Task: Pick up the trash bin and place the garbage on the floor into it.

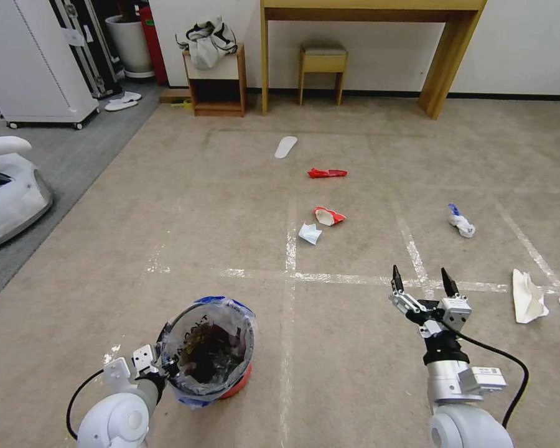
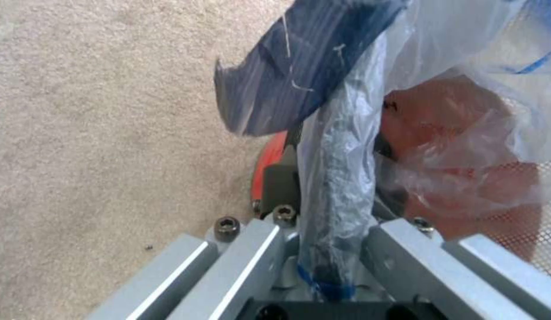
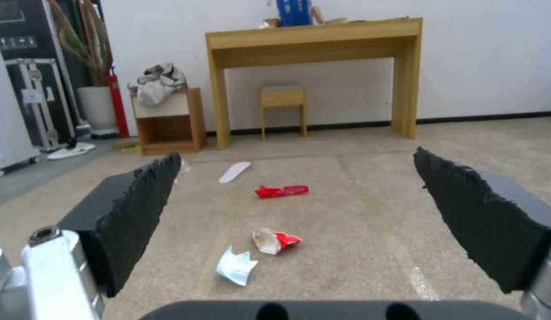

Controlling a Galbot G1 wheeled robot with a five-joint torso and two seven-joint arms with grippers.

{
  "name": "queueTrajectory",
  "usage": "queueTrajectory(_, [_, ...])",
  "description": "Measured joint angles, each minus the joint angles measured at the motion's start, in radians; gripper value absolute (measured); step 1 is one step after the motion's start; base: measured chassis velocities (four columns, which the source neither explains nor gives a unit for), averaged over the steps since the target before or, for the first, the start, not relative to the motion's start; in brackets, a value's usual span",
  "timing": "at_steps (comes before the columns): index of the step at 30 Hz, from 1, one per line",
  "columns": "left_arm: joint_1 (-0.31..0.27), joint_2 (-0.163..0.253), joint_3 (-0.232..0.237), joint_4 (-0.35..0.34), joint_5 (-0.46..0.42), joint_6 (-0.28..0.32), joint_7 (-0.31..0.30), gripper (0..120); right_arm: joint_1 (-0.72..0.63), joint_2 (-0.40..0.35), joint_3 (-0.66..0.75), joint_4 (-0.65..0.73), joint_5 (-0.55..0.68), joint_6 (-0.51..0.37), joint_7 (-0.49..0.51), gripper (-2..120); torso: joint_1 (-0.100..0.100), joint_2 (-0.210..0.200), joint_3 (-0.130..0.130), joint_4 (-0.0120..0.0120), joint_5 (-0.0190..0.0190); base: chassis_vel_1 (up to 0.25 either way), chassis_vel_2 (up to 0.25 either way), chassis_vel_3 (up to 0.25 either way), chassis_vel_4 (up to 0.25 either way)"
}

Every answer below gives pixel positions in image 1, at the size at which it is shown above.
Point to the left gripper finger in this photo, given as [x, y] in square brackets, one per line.
[175, 374]
[164, 364]

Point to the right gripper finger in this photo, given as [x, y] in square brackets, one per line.
[398, 280]
[450, 284]

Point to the red trash bin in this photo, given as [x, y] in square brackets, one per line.
[235, 385]

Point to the clear blue-printed bin liner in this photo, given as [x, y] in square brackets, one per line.
[242, 326]

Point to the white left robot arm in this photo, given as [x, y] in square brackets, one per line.
[116, 420]

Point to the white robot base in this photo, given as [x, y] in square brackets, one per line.
[14, 200]

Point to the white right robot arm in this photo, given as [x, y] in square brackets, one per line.
[448, 387]

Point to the blue white crumpled wrapper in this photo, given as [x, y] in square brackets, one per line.
[462, 223]

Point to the white crumpled paper sheet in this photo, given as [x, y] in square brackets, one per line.
[525, 298]

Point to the crushed red white cup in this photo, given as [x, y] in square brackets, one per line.
[327, 217]

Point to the pale blue crumpled carton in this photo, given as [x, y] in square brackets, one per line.
[310, 234]

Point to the red crumpled wrapper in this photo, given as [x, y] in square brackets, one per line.
[326, 173]

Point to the white shoe insole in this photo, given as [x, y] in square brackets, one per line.
[286, 146]

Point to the wooden stool with cushion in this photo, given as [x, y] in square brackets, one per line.
[323, 58]

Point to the wooden desk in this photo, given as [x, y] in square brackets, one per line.
[452, 46]

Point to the white slipper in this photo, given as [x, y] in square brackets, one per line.
[127, 96]
[119, 105]

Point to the flat brown box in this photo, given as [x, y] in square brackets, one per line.
[172, 94]

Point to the white rounded robot limb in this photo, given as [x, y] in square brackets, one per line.
[4, 145]

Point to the wooden bedside cabinet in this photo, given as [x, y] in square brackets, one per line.
[212, 74]

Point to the grey white cloth bag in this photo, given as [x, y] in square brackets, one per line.
[207, 46]

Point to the black flight case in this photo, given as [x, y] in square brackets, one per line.
[98, 70]

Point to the red fire extinguisher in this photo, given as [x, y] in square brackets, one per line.
[151, 46]

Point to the white plant pot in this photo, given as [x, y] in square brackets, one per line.
[130, 46]

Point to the white wheeled cabinet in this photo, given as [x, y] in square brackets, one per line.
[28, 60]

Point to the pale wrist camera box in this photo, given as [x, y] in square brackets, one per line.
[456, 312]
[144, 357]

